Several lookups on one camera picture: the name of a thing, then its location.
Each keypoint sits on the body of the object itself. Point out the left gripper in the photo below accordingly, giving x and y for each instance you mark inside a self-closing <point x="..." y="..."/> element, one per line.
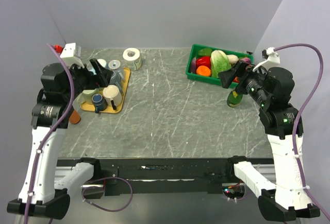
<point x="104" y="75"/>

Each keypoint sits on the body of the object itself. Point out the white blue mug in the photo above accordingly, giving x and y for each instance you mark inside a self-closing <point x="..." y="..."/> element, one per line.
<point x="103" y="63"/>

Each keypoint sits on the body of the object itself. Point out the cream beige mug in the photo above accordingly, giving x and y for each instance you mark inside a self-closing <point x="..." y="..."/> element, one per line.
<point x="113" y="96"/>

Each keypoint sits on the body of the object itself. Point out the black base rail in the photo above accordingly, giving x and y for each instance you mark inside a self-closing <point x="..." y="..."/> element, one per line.
<point x="171" y="175"/>

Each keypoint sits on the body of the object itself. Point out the purple eggplant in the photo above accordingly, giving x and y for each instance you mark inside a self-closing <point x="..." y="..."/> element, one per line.
<point x="193" y="66"/>

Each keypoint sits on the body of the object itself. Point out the orange tomato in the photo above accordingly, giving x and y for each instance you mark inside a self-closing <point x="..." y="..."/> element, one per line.
<point x="203" y="71"/>

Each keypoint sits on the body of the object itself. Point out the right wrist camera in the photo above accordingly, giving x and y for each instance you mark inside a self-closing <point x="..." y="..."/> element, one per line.
<point x="271" y="59"/>

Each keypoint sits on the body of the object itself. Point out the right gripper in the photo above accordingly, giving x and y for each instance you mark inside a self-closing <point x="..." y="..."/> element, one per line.
<point x="243" y="70"/>

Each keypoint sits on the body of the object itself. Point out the green glass bottle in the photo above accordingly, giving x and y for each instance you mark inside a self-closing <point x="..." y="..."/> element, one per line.
<point x="234" y="99"/>

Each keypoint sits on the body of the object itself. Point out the light green mug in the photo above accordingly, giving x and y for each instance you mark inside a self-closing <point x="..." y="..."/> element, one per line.
<point x="86" y="96"/>

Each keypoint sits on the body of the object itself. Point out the yellow tray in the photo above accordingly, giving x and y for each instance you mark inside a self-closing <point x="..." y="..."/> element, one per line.
<point x="124" y="89"/>

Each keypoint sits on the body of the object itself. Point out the dark blue mug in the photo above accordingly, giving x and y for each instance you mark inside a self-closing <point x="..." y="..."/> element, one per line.
<point x="99" y="103"/>

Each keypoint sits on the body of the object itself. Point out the green plastic crate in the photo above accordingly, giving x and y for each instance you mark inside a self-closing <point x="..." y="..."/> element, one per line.
<point x="215" y="81"/>

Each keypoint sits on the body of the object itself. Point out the grey mug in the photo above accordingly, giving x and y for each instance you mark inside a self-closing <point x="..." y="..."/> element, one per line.
<point x="118" y="75"/>

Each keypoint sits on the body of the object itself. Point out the green bell pepper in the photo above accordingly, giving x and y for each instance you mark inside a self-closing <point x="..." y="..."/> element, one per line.
<point x="204" y="52"/>

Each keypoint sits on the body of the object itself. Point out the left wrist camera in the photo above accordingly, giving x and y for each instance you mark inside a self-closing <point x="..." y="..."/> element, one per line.
<point x="70" y="54"/>

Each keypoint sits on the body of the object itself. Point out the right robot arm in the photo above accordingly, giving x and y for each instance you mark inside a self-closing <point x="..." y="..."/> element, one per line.
<point x="285" y="200"/>

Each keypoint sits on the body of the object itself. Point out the purple onion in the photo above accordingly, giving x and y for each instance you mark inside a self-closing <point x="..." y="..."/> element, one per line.
<point x="246" y="60"/>

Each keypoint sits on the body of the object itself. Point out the orange bottle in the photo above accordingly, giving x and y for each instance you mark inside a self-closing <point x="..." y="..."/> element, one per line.
<point x="74" y="118"/>

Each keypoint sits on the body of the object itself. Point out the cabbage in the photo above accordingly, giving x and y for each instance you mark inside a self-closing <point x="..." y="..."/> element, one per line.
<point x="219" y="63"/>

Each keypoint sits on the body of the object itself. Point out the white garlic bulb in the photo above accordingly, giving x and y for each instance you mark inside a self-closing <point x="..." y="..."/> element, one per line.
<point x="233" y="59"/>

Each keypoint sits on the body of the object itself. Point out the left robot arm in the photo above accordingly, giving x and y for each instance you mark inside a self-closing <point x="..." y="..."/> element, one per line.
<point x="40" y="195"/>

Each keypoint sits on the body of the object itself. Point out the toilet paper roll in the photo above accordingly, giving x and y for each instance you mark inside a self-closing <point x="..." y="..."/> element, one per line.
<point x="132" y="59"/>

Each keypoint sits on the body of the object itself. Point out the red bell pepper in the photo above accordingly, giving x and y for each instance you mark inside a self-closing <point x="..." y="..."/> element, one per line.
<point x="204" y="61"/>

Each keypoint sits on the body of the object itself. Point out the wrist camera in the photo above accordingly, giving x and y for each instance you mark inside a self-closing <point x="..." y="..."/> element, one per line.
<point x="70" y="54"/>
<point x="271" y="59"/>

